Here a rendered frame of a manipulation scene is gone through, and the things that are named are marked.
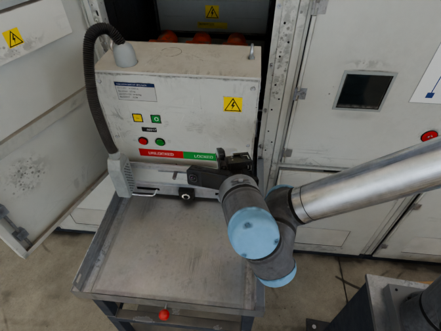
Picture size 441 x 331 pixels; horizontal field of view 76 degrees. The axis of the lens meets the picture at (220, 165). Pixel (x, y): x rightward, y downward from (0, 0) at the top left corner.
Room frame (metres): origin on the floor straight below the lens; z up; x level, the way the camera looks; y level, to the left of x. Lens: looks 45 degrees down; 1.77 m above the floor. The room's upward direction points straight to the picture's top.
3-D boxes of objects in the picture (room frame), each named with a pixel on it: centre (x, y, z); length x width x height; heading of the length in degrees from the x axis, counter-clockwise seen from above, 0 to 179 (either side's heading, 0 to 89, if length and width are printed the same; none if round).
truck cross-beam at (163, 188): (0.75, 0.13, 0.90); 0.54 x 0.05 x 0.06; 84
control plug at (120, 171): (0.69, 0.35, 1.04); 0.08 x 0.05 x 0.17; 174
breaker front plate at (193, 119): (0.74, 0.13, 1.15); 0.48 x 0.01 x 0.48; 84
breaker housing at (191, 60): (0.99, 0.11, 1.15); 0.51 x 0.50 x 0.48; 174
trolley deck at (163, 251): (0.66, 0.14, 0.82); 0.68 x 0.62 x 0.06; 174
